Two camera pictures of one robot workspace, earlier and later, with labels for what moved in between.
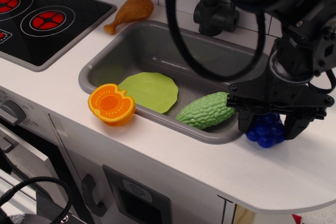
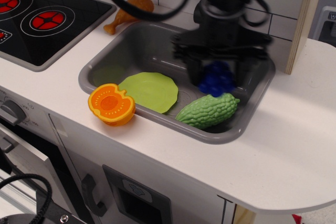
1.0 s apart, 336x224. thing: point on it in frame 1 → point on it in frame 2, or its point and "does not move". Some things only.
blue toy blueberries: (266, 129) → (218, 78)
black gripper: (275, 94) → (219, 40)
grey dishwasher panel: (134, 203) does not move
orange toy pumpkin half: (112, 106) does not move
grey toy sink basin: (115, 50) does not move
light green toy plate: (156, 92) does not move
